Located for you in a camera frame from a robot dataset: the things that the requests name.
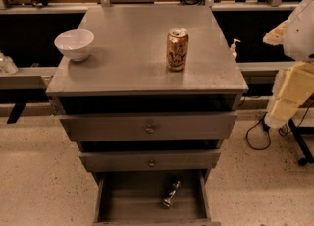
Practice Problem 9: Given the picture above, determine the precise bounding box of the grey wooden drawer cabinet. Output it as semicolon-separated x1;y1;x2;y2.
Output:
45;4;249;226

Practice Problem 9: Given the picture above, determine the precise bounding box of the grey top drawer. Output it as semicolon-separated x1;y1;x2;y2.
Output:
61;111;236;141

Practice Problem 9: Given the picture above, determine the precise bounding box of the black stand leg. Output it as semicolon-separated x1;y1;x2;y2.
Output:
288;119;314;166

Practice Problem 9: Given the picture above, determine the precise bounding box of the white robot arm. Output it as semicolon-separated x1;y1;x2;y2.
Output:
263;0;314;128

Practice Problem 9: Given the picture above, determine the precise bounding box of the grey open bottom drawer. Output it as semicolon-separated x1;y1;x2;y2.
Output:
93;170;221;226

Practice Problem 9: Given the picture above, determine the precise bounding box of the white ceramic bowl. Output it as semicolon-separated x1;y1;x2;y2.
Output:
54;29;94;61

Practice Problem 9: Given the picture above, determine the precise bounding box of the gold soda can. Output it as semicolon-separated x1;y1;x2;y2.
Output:
166;28;189;71

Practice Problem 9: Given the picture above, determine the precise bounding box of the grey middle drawer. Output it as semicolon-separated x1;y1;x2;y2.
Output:
78;149;220;172

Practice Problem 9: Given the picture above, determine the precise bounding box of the white pump bottle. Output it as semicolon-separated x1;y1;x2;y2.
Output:
230;38;241;59

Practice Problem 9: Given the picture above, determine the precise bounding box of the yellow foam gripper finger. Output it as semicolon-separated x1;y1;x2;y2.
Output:
265;62;314;128
263;20;289;46

